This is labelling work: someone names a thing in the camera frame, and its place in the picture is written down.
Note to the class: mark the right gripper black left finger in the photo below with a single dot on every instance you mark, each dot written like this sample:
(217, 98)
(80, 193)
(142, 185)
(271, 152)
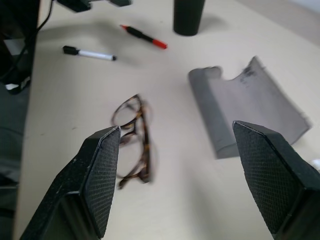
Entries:
(82, 190)

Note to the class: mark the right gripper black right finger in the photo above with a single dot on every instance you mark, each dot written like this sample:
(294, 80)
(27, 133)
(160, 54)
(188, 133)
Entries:
(280, 180)

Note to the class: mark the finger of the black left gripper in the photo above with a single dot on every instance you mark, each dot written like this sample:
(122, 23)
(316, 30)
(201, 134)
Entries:
(75, 5)
(120, 2)

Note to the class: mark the red and black marker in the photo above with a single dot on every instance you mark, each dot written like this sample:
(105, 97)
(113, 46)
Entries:
(140, 35)

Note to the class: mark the white marker with black cap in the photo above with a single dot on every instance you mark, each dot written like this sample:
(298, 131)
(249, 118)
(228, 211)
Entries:
(92, 54)

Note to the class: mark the tortoiseshell eyeglasses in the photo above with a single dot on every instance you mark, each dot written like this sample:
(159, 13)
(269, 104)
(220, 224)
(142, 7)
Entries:
(147, 160)

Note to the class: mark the black pen holder cup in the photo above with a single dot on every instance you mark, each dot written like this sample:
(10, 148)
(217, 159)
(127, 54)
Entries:
(187, 17)

